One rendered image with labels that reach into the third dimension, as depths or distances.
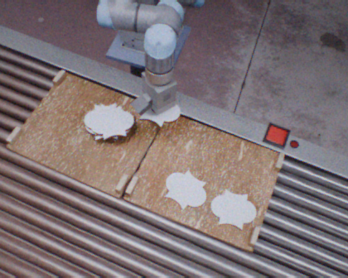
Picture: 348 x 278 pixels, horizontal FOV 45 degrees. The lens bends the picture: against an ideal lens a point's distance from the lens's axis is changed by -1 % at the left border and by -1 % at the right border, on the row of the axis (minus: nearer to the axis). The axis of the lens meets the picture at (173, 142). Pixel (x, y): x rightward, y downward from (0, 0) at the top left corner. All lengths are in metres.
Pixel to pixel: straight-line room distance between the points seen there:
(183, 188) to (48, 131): 0.48
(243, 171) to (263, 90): 1.47
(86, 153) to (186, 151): 0.32
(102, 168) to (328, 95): 1.89
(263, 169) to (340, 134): 1.42
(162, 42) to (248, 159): 0.54
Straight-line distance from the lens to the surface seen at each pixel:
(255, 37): 3.07
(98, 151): 1.36
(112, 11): 1.13
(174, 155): 1.34
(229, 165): 1.35
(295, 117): 2.70
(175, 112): 1.25
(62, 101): 1.49
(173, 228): 1.26
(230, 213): 1.27
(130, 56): 1.68
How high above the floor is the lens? 2.11
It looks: 59 degrees down
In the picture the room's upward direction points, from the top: 5 degrees clockwise
